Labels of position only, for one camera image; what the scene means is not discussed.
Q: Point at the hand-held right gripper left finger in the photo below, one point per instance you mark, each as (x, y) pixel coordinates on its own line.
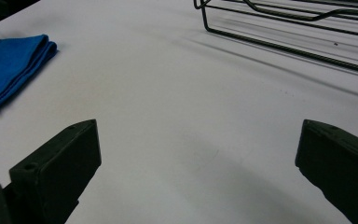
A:
(56, 168)

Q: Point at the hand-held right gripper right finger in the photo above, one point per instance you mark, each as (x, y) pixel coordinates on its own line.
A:
(341, 168)

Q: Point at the folded blue cloth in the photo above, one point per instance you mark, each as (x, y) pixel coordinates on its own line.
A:
(9, 70)

